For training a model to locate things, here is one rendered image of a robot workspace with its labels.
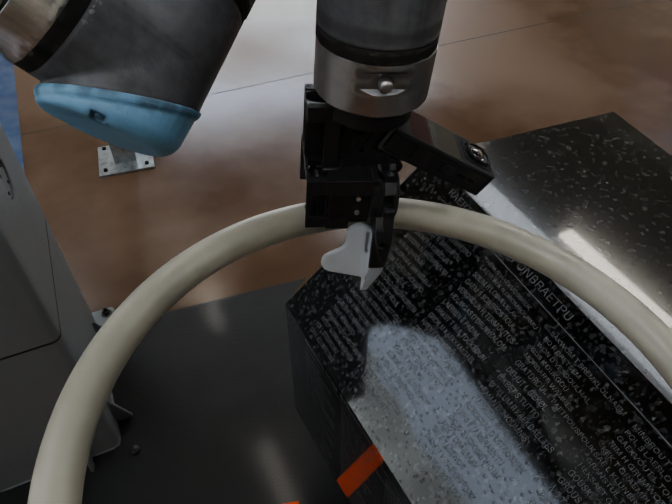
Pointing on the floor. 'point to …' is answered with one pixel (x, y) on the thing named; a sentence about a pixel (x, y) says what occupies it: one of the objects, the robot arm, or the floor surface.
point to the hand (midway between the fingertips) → (367, 261)
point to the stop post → (121, 161)
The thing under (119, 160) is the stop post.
